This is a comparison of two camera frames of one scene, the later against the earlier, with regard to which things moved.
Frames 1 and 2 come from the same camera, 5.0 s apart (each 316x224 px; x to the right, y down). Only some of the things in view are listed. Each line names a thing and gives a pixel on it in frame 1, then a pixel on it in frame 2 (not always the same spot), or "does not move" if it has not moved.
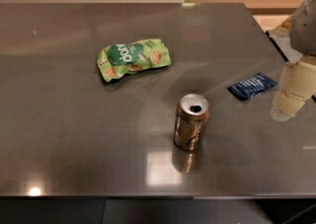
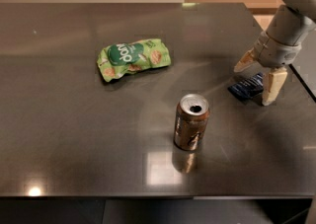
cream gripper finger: x=297 y=84 to x=275 y=55
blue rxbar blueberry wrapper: x=251 y=87 does not move
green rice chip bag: x=118 y=59 does not move
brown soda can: x=191 y=121 does not move
